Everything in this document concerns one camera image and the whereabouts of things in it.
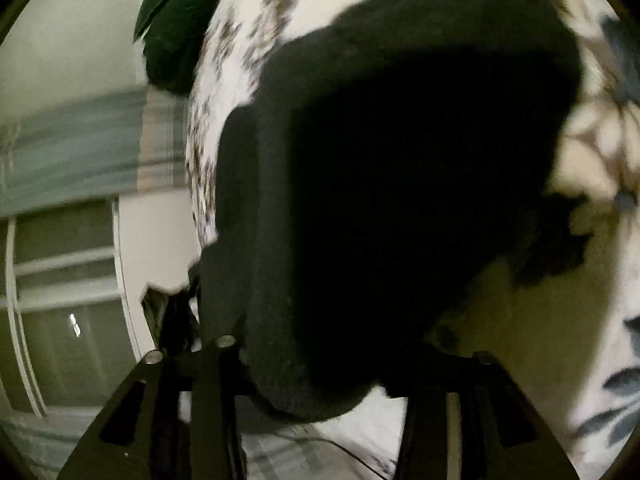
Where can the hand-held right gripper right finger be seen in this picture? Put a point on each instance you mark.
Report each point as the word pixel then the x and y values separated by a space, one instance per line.
pixel 430 410

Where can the grey curtain with plaid band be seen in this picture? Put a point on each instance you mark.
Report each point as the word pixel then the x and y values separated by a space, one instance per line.
pixel 75 160
pixel 30 442

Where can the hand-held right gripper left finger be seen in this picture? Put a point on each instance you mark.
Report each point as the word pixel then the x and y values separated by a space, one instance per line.
pixel 210 385

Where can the dark green duvet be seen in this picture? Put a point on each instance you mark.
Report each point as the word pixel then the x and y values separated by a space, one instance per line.
pixel 180 25

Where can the black and white sweater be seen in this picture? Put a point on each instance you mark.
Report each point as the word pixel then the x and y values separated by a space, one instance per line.
pixel 375 185

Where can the white framed window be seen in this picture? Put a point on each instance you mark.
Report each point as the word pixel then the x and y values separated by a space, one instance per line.
pixel 60 310

